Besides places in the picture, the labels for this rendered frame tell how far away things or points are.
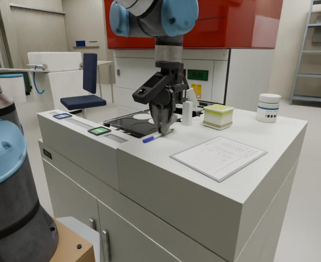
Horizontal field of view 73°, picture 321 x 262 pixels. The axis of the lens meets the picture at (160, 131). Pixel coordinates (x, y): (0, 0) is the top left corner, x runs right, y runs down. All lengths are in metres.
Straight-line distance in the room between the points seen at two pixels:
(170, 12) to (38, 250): 0.44
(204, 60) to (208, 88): 0.13
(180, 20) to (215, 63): 0.67
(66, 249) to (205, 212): 0.27
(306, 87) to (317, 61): 0.63
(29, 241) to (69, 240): 0.09
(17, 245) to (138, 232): 0.36
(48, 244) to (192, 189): 0.28
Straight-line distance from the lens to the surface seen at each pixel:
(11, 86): 6.30
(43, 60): 4.40
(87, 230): 0.58
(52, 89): 4.35
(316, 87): 6.69
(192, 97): 0.75
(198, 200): 0.47
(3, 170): 0.36
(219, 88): 1.07
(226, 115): 0.74
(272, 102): 0.86
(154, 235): 0.64
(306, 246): 1.88
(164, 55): 0.59
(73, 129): 0.80
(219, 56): 1.06
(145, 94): 0.55
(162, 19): 0.42
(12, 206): 0.39
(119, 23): 0.53
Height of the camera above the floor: 1.21
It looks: 20 degrees down
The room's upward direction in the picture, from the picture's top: straight up
